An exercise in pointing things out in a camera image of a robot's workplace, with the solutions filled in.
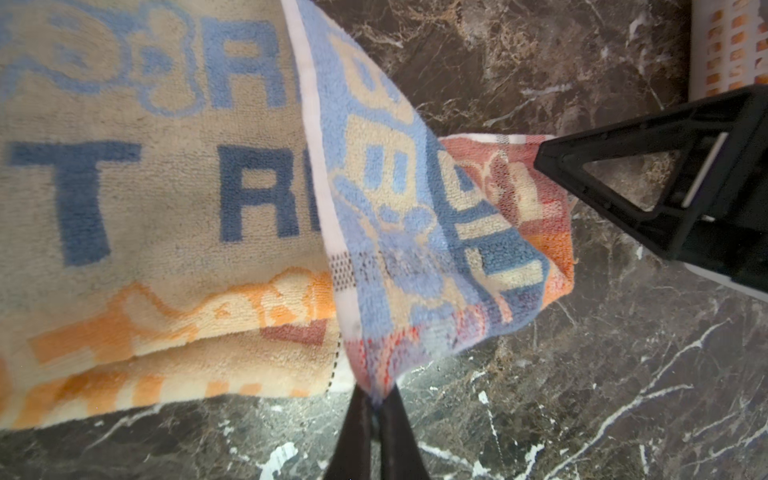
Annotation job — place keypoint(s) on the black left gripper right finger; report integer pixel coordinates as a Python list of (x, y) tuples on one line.
[(400, 457)]

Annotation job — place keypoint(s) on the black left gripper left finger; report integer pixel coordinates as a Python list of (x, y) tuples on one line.
[(351, 459)]

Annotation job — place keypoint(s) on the striped rabbit text towel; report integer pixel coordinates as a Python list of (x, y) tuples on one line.
[(202, 198)]

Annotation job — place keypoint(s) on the white plastic basket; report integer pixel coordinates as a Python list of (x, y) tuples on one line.
[(728, 46)]

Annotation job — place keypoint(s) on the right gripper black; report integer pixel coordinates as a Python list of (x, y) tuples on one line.
[(689, 183)]

